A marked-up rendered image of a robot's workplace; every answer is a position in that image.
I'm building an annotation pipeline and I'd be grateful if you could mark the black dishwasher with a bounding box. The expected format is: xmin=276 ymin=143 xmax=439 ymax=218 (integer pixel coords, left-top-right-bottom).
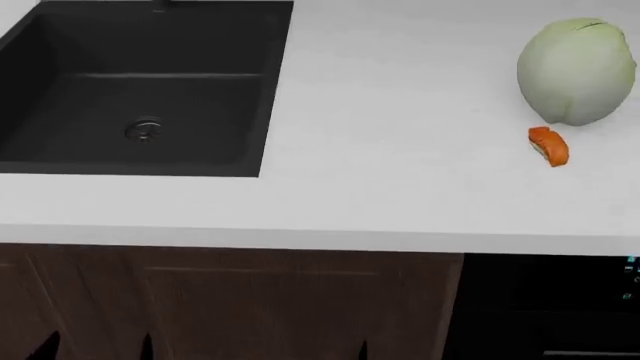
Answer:
xmin=441 ymin=252 xmax=640 ymax=360

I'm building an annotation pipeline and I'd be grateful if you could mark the pale green cabbage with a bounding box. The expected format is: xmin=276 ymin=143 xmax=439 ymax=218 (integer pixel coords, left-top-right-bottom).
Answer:
xmin=516 ymin=16 xmax=638 ymax=127

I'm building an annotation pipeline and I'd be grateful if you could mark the orange salmon sushi piece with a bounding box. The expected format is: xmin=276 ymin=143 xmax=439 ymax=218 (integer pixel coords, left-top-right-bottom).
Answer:
xmin=527 ymin=126 xmax=571 ymax=168

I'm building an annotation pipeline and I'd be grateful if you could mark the black kitchen sink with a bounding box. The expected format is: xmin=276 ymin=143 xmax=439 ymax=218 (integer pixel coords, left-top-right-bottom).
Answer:
xmin=0 ymin=0 xmax=295 ymax=179

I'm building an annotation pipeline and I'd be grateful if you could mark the round metal sink drain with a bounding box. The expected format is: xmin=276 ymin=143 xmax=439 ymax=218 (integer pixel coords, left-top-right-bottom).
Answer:
xmin=123 ymin=116 xmax=164 ymax=143

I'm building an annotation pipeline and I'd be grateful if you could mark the dark brown wooden cabinet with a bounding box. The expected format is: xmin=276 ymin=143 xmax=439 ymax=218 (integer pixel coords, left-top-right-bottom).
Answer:
xmin=0 ymin=242 xmax=466 ymax=360

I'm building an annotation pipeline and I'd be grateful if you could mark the dishwasher handle bar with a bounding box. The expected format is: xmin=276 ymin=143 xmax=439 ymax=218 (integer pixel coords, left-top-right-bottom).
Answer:
xmin=541 ymin=349 xmax=640 ymax=359

